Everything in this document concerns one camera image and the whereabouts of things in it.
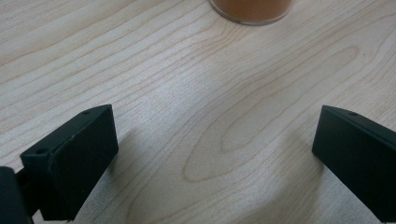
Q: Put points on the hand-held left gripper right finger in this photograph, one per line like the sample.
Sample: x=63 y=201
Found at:
x=358 y=158

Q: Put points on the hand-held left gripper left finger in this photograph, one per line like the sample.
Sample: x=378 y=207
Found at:
x=74 y=161

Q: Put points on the clear glass of orange drink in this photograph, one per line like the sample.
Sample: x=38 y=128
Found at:
x=252 y=9

